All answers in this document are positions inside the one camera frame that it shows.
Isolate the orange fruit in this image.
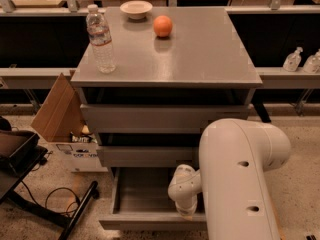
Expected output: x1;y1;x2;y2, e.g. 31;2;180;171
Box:
153;15;173;38

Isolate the brown cardboard box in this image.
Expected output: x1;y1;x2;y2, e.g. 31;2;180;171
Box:
31;74;84;142

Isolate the grey bottom drawer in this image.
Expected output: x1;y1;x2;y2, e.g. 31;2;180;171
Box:
99;167;207;231

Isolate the grey middle drawer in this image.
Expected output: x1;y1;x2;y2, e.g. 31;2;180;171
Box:
97;146;198;167

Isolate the grey drawer cabinet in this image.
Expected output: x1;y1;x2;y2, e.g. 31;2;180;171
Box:
70;6;264;232

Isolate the clear plastic water bottle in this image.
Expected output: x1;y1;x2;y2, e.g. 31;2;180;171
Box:
86;4;116;73

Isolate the white ceramic bowl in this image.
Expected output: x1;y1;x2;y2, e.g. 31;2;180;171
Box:
120;1;153;20

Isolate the black coiled cable left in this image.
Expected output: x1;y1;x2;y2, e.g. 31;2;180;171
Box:
20;180;82;218

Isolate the white printed box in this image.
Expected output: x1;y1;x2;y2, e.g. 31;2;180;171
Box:
49;140;108;173

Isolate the grey top drawer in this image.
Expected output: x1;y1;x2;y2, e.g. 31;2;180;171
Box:
81;105;249;134

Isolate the clear sanitizer bottle right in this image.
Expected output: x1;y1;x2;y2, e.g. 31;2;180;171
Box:
303;49;320;74

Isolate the grey drawer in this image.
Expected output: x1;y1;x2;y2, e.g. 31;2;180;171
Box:
81;105;249;134
99;167;207;231
97;146;198;167

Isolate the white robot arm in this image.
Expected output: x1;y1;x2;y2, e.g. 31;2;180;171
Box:
168;119;291;240

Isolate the grey metal shelf rail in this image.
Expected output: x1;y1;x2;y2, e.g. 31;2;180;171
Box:
0;67;320;89

